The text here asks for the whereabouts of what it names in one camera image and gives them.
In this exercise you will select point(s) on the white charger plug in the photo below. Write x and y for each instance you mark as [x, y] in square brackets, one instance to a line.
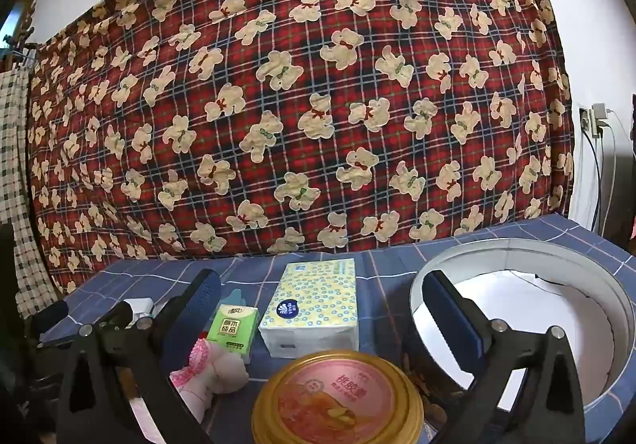
[599, 116]

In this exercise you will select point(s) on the green tissue pack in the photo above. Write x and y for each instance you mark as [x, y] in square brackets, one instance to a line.
[231, 332]

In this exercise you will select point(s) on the metal clothes hanger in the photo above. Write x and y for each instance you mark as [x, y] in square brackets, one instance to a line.
[20, 49]

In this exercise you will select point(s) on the blue checked bed sheet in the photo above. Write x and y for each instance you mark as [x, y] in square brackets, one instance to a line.
[387, 275]

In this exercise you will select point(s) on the white wall socket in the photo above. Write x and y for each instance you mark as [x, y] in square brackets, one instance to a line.
[585, 118]

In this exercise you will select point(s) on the large white tissue pack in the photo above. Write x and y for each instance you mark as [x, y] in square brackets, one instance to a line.
[313, 300]

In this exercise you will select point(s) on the teal small packet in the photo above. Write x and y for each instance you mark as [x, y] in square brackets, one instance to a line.
[234, 299]

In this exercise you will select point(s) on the white round container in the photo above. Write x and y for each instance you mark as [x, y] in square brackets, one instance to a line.
[546, 305]

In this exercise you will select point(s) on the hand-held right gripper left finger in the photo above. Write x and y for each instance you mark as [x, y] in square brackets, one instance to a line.
[201, 302]

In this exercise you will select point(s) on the red plaid bear-print blanket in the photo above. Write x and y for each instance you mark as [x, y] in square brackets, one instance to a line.
[298, 76]

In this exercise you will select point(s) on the white sponge with black stripe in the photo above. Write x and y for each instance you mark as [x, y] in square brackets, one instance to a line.
[140, 307]

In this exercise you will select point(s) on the pink and white plush toy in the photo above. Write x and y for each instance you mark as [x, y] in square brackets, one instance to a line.
[218, 369]

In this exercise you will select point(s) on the cream checked cloth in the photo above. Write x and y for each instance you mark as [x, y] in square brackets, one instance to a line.
[15, 151]

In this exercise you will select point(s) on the gold round tin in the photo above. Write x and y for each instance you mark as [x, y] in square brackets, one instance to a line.
[333, 399]

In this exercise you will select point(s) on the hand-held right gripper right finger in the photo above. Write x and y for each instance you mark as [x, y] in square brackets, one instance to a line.
[449, 307]

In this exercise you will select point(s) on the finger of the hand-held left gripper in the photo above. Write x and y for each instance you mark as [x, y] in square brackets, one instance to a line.
[49, 312]

